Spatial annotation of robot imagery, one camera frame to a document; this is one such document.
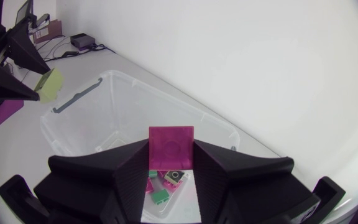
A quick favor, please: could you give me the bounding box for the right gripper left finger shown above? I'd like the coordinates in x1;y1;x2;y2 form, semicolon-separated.
33;139;150;224

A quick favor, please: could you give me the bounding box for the yellow-green toy brick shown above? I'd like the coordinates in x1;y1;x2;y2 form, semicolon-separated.
35;67;65;105

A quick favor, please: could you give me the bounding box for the black power brick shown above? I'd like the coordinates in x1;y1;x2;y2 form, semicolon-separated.
70;32;96;51

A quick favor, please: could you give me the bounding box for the black cable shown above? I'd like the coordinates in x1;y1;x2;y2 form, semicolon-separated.
40;48;88;63
88;44;117;54

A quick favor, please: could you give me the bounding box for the dark screen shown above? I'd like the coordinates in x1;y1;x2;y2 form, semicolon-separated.
14;0;34;26

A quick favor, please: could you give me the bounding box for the clear plastic container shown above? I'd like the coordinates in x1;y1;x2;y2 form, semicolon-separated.
40;69;241;224

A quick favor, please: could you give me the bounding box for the pink toy brick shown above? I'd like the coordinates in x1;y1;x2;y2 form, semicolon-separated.
161;179;183;193
144;177;155;195
149;125;195;171

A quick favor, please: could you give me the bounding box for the brown cardboard box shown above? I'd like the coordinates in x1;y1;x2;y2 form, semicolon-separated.
32;19;63;45

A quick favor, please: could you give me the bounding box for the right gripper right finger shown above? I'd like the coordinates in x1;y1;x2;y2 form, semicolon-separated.
193;139;321;224

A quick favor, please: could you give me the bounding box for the yellow toy brick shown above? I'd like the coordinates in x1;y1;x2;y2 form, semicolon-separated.
163;169;186;186

